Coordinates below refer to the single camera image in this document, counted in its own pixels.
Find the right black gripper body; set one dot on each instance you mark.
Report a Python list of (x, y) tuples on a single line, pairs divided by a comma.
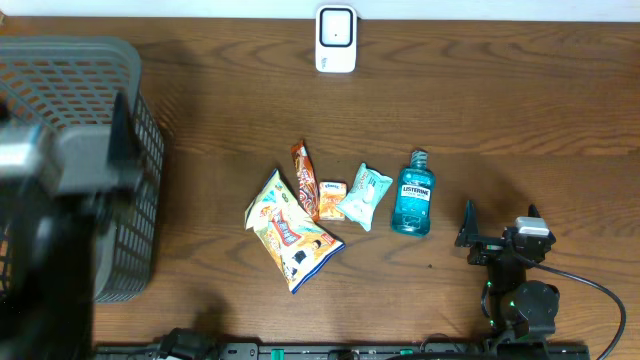
[(487, 251)]

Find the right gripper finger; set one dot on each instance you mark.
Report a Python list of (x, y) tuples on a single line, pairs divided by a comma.
[(468, 234), (533, 211)]

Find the teal mouthwash bottle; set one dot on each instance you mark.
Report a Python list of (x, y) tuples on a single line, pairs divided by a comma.
[(416, 184)]

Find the mint green wipes packet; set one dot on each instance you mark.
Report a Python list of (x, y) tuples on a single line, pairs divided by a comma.
[(368, 189)]

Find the small orange tissue box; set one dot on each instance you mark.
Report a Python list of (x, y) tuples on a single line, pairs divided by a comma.
[(331, 194)]

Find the orange red snack bar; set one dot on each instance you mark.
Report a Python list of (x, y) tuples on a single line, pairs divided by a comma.
[(308, 186)]

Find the large snack chip bag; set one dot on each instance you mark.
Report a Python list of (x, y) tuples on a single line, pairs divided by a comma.
[(299, 247)]

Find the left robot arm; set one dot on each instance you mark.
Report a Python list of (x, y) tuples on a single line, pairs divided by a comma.
[(47, 310)]

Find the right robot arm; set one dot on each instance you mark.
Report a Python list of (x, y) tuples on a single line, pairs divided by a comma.
[(521, 312)]

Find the white barcode scanner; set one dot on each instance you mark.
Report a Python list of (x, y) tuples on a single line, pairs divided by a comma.
[(336, 39)]

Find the grey plastic basket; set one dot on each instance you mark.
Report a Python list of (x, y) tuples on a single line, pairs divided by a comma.
[(77, 125)]

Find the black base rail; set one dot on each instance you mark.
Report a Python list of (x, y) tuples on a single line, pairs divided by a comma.
[(184, 344)]

